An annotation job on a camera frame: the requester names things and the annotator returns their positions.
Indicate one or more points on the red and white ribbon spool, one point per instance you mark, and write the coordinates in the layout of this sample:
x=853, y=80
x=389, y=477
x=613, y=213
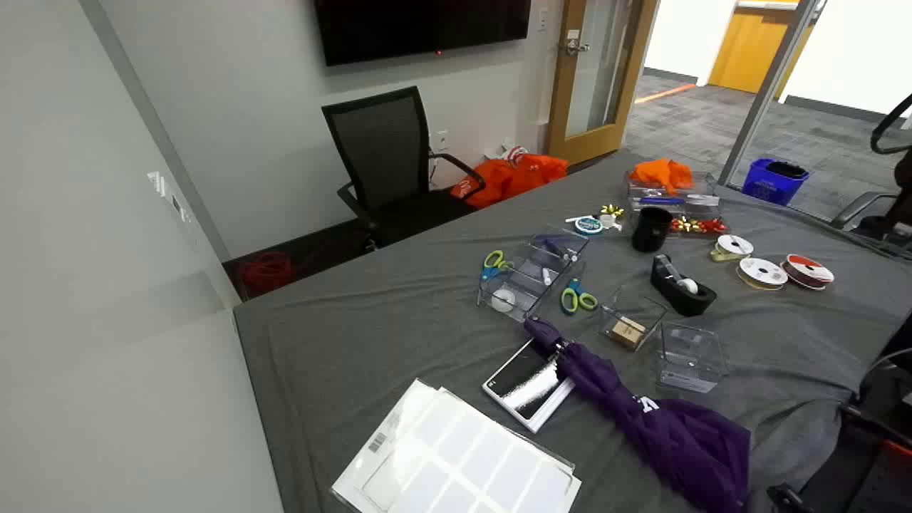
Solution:
x=809, y=271

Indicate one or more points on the small white tape roll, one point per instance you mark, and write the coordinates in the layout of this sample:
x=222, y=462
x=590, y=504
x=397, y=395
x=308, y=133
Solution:
x=503, y=301

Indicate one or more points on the white and teal tape roll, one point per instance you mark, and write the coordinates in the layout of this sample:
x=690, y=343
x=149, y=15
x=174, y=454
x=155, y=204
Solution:
x=585, y=226

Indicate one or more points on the clear box with wooden item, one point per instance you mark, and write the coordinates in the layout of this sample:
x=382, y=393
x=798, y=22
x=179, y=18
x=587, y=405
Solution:
x=628, y=328

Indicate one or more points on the black tape dispenser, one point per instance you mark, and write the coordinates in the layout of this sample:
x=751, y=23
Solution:
x=680, y=294

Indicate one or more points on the empty clear plastic container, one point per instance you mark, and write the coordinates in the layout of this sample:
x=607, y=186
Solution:
x=690, y=360

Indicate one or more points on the clear plastic organizer tray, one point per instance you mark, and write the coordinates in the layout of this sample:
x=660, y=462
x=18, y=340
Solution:
x=537, y=280

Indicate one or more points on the orange bag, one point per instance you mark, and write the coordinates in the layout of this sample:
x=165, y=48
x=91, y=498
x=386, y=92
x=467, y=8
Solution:
x=507, y=179

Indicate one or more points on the gray tablecloth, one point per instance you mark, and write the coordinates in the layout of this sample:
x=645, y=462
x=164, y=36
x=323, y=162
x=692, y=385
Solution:
x=379, y=333

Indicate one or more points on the black mesh office chair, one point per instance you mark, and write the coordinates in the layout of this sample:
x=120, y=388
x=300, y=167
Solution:
x=386, y=152

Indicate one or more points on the white framed tablet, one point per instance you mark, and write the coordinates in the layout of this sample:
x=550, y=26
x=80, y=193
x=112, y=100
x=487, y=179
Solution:
x=527, y=385

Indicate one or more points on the yellow gift bows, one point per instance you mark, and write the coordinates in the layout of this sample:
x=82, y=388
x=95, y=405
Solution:
x=613, y=214

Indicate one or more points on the wooden glass door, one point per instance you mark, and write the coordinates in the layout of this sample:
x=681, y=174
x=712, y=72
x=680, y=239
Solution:
x=563, y=96

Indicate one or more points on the black mug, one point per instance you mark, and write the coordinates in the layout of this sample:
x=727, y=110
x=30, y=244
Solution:
x=650, y=233

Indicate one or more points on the white label sheets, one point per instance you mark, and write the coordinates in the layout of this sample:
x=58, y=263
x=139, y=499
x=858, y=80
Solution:
x=444, y=461

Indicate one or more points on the clear plastic box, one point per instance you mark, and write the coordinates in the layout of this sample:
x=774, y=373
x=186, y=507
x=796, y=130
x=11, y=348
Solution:
x=657, y=202

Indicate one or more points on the orange cloth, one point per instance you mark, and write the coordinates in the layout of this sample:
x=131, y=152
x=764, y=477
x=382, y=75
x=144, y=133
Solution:
x=662, y=174

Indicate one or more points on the purple folded umbrella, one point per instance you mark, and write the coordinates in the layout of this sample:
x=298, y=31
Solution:
x=665, y=428

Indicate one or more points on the small white ribbon spool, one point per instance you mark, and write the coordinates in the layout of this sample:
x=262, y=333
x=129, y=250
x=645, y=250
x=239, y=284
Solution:
x=734, y=247

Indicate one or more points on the large white ribbon spool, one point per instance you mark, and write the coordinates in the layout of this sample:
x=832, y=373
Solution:
x=761, y=271

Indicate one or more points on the blue recycling bin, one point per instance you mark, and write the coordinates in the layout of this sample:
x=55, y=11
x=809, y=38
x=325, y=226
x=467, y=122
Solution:
x=774, y=182

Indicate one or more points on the yellow door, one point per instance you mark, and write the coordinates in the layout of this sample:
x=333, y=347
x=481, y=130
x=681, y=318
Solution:
x=751, y=48

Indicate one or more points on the black chair with gray armrest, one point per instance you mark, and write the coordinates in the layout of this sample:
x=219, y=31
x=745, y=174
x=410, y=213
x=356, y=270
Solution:
x=899, y=204

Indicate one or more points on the black equipment cart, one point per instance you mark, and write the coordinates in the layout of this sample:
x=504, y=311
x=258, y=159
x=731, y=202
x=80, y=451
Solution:
x=873, y=445

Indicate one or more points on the white wall outlet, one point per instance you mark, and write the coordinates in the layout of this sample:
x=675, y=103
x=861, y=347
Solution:
x=440, y=137

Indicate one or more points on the black wall television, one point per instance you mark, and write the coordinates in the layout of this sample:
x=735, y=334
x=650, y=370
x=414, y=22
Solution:
x=416, y=26

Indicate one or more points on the gray metal partition post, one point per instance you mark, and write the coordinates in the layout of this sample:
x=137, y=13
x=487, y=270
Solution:
x=771, y=89

